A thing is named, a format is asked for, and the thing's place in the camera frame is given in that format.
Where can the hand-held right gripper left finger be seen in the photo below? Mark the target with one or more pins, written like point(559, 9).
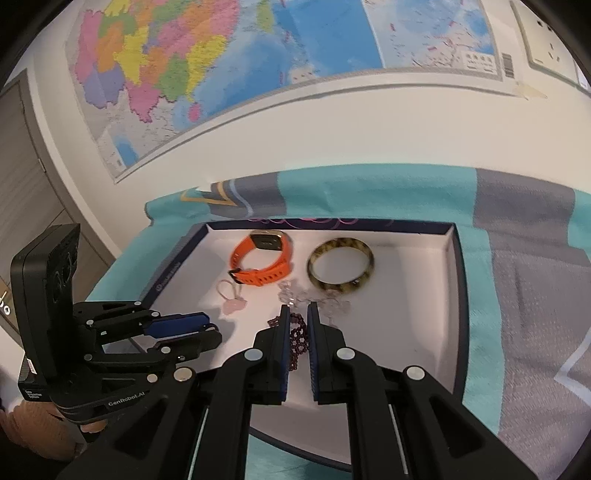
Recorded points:
point(281, 350)

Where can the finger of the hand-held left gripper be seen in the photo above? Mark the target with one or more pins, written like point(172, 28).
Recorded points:
point(203, 339)
point(175, 324)

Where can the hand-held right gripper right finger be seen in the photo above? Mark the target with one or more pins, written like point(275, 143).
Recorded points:
point(314, 350)

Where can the orange smartwatch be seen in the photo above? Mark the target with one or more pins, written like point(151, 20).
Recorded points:
point(277, 270)

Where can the dark blue shallow box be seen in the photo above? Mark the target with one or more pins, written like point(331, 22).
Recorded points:
point(392, 323)

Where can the tortoiseshell bangle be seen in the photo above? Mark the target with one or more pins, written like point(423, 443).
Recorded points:
point(341, 242)

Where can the person's left hand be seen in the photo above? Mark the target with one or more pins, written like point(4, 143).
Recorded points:
point(27, 429)

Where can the grey wooden door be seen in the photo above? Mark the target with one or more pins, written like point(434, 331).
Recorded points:
point(27, 184)

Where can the teal grey printed bedsheet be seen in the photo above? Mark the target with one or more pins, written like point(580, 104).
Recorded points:
point(531, 277)

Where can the colourful wall map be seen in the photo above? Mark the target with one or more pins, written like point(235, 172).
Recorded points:
point(231, 46)

